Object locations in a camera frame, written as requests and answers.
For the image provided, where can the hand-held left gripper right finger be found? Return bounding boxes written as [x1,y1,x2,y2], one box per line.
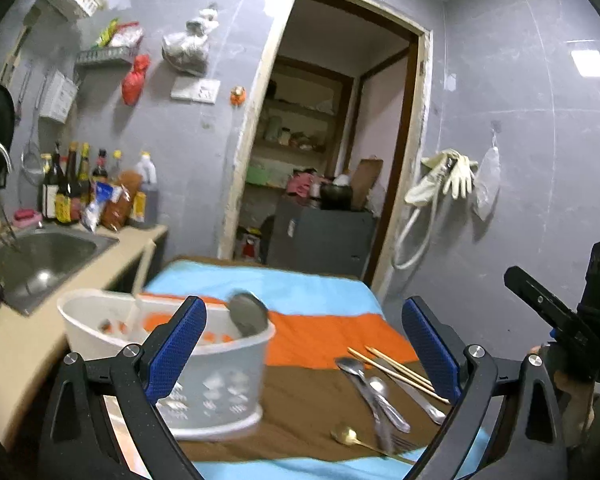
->
[401,296,568,480]

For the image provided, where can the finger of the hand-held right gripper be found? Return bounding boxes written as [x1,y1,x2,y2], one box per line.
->
[503,266,578,332]

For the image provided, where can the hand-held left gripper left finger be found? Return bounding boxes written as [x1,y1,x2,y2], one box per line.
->
[37,296,208,480]

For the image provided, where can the wooden chopstick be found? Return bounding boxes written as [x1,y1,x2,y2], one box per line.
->
[365,346,437,392]
[347,346,452,405]

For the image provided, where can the steel table knife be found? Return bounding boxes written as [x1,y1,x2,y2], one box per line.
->
[367,357,447,425]

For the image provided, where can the white plastic utensil basket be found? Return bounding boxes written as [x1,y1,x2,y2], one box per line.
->
[57,289,277,442]

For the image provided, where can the steel spoon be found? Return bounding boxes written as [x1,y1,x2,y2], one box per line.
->
[369,376,412,433]
[335,357,393,453]

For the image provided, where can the steel fork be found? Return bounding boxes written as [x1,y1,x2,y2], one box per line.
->
[386,434,422,455]

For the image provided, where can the gold spoon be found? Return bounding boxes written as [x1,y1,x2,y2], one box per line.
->
[331,426,417,465]

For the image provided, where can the person's right hand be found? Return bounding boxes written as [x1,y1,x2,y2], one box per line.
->
[552,367,598,451]

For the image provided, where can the steel ladle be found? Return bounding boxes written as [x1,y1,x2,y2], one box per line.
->
[227,291,270,337]

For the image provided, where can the striped blue orange brown blanket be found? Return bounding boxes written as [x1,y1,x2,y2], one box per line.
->
[142,257,491,480]

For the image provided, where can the red white container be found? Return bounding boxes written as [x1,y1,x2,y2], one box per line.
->
[239,229,264,264]

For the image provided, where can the clear hanging plastic bag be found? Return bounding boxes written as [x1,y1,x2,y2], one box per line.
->
[472,145,501,221]

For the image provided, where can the white rubber glove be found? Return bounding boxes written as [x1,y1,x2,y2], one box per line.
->
[405,150,451,206]
[442,152,479,198]

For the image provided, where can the beige kitchen counter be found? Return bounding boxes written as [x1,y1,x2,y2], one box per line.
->
[0,222,170,453]

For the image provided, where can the grey metal cabinet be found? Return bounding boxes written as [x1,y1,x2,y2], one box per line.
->
[272,195,378,278]

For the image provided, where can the brown food bag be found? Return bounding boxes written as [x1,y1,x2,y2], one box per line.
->
[102,171,142,231]

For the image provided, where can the large white vinegar jug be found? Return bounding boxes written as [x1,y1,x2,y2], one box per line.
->
[131,151,160,226]

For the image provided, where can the steel kitchen sink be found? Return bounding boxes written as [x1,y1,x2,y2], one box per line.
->
[0,227,121,317]

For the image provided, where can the blue white snack bag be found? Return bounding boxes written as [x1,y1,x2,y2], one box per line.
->
[80,181,117,233]

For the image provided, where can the black cooking pot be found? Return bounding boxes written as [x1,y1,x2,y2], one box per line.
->
[320,180,353,212]

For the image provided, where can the wooden cutting board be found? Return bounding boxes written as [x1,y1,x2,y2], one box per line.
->
[350,158,384,211]

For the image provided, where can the dark bottle orange label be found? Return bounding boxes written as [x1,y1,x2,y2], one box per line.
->
[61,141,82,224]

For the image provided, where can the red cap sauce bottle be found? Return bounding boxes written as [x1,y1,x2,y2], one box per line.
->
[92,148,110,184]

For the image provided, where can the pink soap dish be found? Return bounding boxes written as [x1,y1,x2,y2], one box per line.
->
[13,208,44,227]

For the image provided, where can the yellow cap sauce bottle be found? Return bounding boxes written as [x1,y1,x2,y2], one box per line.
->
[79,142,94,202]

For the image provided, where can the pink cloth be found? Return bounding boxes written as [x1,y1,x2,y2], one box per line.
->
[286,170,322,198]

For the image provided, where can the dark sauce bottle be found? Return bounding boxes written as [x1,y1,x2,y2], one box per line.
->
[41,142,64,223]

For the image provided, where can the wooden shelf unit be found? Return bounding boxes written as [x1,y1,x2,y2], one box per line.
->
[247,55,355,202]

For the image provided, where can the red plastic bag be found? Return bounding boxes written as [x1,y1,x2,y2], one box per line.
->
[121,54,151,107]

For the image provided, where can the white hanging box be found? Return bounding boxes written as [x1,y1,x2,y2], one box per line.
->
[36,71,79,124]

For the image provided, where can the white plastic bag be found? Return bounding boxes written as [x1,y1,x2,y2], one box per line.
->
[161,4,220,77]

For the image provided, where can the white hose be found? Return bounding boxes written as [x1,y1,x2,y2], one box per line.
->
[391,195,440,271]

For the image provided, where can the wooden door frame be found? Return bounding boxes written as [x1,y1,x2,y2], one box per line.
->
[216,0,434,288]

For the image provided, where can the white wall socket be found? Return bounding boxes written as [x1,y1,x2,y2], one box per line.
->
[171,78,221,105]

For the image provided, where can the metal wall shelf rack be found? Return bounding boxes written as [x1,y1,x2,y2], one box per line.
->
[75,20,145,67]

